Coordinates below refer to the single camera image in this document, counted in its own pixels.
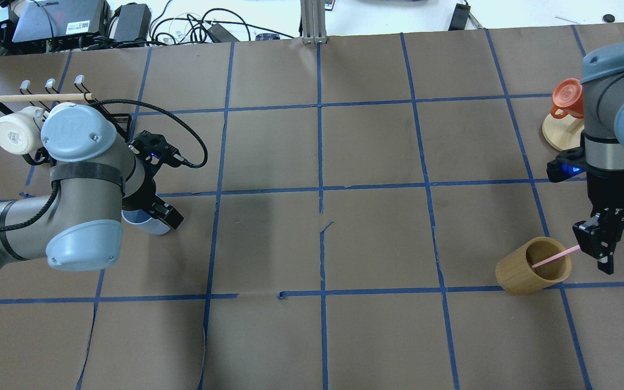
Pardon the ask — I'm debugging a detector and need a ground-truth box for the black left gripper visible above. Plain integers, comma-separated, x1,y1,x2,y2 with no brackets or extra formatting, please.
122,159,184,230

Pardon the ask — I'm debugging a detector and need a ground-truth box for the light blue plastic cup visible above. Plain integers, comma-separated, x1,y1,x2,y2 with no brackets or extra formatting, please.
121,210,171,236

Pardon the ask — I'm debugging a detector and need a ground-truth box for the pink chopstick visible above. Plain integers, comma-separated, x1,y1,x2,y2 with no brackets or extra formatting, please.
530,245,581,269

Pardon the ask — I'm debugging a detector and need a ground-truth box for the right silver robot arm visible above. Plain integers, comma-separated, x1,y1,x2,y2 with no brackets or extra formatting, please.
574,42,624,275

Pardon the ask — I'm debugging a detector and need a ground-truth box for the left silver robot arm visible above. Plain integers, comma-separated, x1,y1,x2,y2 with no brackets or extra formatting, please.
0,101,184,272

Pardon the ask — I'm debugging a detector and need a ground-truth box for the orange cup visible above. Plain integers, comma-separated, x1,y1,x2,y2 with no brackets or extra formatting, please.
550,77,584,119

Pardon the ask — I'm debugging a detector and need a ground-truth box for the bamboo cylinder holder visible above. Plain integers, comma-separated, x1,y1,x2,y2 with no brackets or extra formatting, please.
495,236,572,296

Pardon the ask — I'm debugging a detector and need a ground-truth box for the round wooden stand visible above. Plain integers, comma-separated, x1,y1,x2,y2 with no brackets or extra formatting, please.
541,114,585,151

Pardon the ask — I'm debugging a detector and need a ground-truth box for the wooden rack dowel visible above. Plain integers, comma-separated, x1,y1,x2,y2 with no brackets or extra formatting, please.
0,92,96,103

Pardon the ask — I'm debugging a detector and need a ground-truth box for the white mug near rack end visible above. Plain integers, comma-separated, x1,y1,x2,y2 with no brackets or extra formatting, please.
0,106,49,155

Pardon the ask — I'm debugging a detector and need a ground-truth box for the black power adapter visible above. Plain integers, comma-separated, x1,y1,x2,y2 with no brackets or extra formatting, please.
111,3,152,42

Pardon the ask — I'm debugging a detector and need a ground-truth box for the black computer box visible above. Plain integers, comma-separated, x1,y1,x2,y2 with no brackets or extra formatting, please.
12,1,112,44

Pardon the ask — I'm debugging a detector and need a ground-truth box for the small black power brick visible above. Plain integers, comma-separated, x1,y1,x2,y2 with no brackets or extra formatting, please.
448,3,471,31

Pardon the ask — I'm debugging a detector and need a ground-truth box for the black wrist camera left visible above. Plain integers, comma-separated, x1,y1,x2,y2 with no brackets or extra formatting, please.
128,131,181,167

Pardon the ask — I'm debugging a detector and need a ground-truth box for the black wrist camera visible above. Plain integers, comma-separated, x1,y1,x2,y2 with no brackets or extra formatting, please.
545,147,588,183
128,131,181,167

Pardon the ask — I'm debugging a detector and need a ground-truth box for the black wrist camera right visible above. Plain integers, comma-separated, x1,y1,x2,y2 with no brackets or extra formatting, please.
545,147,588,183

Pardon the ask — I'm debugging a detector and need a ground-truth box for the black wire mug rack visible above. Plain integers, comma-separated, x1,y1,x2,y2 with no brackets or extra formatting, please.
20,75,134,166

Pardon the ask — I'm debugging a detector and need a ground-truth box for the aluminium frame post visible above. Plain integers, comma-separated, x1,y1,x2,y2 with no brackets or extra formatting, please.
300,0,328,44

